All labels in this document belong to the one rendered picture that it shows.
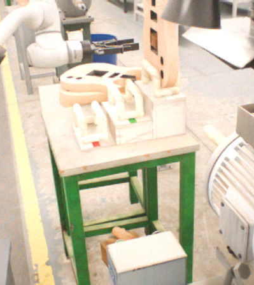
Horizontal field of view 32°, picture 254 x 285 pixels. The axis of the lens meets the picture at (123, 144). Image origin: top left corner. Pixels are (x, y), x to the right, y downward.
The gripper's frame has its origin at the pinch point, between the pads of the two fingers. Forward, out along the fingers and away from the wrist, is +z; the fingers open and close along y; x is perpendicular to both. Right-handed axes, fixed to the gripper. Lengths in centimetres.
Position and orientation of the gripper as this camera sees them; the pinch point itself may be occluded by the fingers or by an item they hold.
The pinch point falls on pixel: (129, 44)
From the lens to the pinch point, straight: 186.0
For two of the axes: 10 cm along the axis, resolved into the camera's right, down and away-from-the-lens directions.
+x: -0.5, -8.9, -4.5
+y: 2.5, 4.3, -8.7
